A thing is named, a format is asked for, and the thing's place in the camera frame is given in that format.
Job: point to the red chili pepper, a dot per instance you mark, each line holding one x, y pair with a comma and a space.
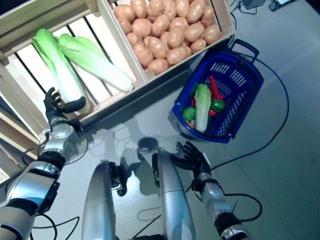
215, 87

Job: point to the grey box with red label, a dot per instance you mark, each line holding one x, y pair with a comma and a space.
252, 3

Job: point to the napa cabbage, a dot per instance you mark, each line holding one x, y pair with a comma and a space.
202, 110
62, 75
100, 67

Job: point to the brown potato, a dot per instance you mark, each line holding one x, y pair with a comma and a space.
157, 66
212, 33

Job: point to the small red pepper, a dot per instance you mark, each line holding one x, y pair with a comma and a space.
212, 112

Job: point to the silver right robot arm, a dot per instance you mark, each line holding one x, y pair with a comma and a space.
212, 195

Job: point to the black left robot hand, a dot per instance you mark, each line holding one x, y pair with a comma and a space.
56, 110

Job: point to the wooden slatted crate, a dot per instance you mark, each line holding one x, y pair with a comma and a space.
223, 15
37, 15

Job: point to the green bell pepper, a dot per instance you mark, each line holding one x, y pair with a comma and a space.
188, 114
217, 105

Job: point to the blue plastic shopping basket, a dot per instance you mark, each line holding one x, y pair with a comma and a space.
225, 61

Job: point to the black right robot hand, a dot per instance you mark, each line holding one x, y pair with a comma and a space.
195, 162

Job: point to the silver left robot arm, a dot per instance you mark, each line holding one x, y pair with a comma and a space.
60, 135

